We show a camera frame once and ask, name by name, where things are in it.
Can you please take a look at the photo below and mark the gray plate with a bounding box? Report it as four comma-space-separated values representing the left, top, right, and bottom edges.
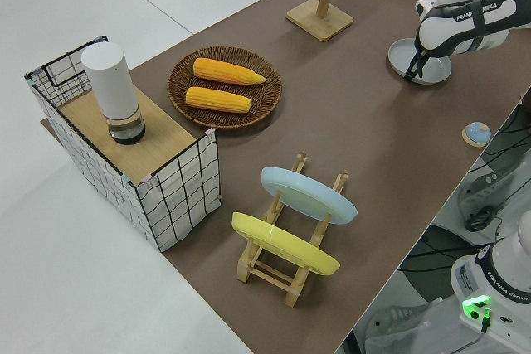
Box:
387, 36, 452, 86

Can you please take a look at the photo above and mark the light blue plate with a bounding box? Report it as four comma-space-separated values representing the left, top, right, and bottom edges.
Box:
260, 166, 359, 227

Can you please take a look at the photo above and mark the yellow plate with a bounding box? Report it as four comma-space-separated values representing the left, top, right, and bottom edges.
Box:
230, 211, 343, 277

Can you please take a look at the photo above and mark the wooden plate rack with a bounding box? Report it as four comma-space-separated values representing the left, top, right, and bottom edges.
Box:
236, 150, 350, 309

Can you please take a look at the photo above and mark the brown table mat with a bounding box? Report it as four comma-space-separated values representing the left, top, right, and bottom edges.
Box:
39, 0, 531, 354

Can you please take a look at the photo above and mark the wooden mug tree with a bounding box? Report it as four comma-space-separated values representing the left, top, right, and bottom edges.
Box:
285, 0, 355, 43

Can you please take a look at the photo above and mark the white control box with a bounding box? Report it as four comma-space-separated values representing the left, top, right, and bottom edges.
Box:
455, 153, 514, 225

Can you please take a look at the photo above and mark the round wicker basket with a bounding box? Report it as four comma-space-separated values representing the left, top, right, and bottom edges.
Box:
166, 45, 284, 130

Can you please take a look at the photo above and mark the yellow corn cob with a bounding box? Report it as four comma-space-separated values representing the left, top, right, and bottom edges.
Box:
192, 57, 267, 87
184, 85, 253, 115

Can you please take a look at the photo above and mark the white cylinder bottle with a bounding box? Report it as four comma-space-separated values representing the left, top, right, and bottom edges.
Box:
80, 41, 148, 146

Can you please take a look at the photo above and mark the coiled black cable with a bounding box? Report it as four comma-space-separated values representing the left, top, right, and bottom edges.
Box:
464, 207, 495, 234

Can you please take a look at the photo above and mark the wire basket with wooden lid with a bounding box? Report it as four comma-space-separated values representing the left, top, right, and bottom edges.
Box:
23, 35, 222, 254

